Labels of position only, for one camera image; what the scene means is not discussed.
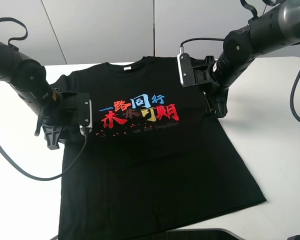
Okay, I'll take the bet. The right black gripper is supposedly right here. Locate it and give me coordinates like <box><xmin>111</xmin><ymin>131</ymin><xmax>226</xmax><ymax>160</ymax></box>
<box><xmin>191</xmin><ymin>56</ymin><xmax>228</xmax><ymax>118</ymax></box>

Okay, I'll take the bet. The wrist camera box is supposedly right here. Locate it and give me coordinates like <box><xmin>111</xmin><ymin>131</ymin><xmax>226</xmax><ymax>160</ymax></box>
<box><xmin>77</xmin><ymin>93</ymin><xmax>93</xmax><ymax>137</ymax></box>
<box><xmin>177</xmin><ymin>46</ymin><xmax>196</xmax><ymax>88</ymax></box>

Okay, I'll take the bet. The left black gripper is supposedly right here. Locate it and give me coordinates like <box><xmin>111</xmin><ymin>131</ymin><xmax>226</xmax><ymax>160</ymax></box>
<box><xmin>41</xmin><ymin>88</ymin><xmax>79</xmax><ymax>150</ymax></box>

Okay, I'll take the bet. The black printed t-shirt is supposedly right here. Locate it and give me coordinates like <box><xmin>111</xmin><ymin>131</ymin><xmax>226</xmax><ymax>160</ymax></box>
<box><xmin>52</xmin><ymin>56</ymin><xmax>266</xmax><ymax>240</ymax></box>

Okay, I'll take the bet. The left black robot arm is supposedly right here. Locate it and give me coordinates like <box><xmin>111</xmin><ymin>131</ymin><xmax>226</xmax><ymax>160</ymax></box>
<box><xmin>0</xmin><ymin>42</ymin><xmax>78</xmax><ymax>150</ymax></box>

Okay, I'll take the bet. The left black camera cable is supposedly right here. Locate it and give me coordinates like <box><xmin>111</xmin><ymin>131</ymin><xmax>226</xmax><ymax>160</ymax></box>
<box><xmin>0</xmin><ymin>126</ymin><xmax>91</xmax><ymax>181</ymax></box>

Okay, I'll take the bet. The black robot base front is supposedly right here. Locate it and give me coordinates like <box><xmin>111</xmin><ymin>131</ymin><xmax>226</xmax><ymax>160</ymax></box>
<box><xmin>164</xmin><ymin>230</ymin><xmax>237</xmax><ymax>240</ymax></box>

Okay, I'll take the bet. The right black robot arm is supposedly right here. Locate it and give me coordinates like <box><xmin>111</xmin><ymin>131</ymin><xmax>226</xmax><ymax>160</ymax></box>
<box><xmin>193</xmin><ymin>0</ymin><xmax>300</xmax><ymax>118</ymax></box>

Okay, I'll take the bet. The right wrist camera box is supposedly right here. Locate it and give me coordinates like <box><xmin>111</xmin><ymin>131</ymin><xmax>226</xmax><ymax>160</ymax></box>
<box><xmin>177</xmin><ymin>46</ymin><xmax>196</xmax><ymax>88</ymax></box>

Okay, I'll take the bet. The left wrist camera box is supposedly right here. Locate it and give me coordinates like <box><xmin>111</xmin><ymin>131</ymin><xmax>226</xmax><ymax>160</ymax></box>
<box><xmin>77</xmin><ymin>93</ymin><xmax>93</xmax><ymax>137</ymax></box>

